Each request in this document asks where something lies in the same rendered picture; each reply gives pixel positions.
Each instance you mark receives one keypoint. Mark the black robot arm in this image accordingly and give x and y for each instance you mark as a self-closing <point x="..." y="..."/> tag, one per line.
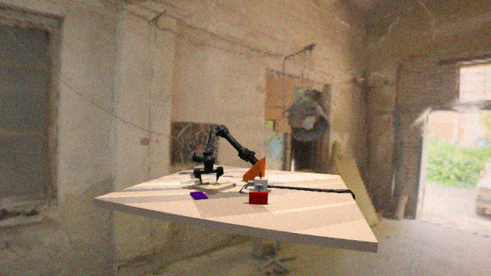
<point x="222" y="131"/>

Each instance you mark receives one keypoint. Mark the purple flat rectangular slab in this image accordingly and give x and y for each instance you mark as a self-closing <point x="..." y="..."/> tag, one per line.
<point x="198" y="195"/>

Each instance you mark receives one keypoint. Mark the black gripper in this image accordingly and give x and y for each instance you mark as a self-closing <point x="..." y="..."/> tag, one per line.
<point x="208" y="170"/>

